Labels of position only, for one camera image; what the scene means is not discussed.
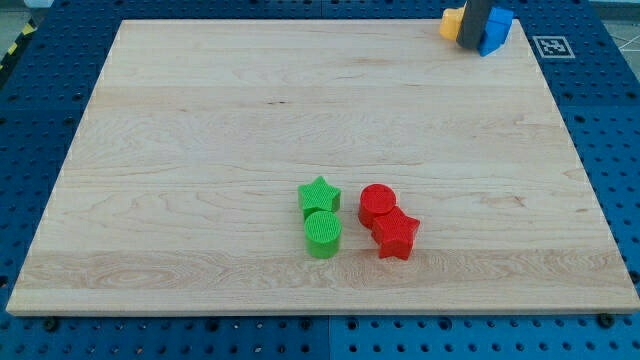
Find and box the green cylinder block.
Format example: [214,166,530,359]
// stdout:
[304,211,342,259]

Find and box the red star block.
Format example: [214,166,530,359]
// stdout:
[372,206,420,260]

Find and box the blue block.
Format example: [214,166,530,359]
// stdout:
[477,7,515,57]

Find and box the green star block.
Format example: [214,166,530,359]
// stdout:
[297,176,341,219]

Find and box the yellow block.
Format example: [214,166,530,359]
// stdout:
[439,7,465,41]

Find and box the dark grey cylindrical arm tip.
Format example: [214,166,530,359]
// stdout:
[456,0,495,50]

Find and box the wooden board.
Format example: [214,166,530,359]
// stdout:
[7,20,639,316]

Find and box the black yellow hazard tape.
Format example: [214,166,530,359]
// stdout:
[1,19,37,71]

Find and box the white fiducial marker tag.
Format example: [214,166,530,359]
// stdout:
[533,35,575,59]

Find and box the red cylinder block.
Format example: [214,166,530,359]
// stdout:
[358,183,397,228]

